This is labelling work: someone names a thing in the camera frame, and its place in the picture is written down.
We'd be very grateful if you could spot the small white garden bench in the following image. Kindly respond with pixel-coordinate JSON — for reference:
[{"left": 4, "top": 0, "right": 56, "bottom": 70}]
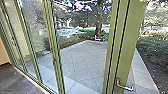
[{"left": 93, "top": 34, "right": 102, "bottom": 42}]

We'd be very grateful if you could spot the large garden tree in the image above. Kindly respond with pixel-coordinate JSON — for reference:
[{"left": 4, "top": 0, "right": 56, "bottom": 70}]
[{"left": 71, "top": 0, "right": 114, "bottom": 38}]

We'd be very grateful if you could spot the silver door lever handle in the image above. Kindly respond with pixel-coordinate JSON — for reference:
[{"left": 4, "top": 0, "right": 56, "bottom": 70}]
[
  {"left": 51, "top": 57, "right": 58, "bottom": 68},
  {"left": 114, "top": 77, "right": 135, "bottom": 94}
]

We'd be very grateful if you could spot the green window wall frame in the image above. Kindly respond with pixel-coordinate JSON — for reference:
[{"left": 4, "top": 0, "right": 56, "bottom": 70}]
[{"left": 0, "top": 0, "right": 46, "bottom": 84}]

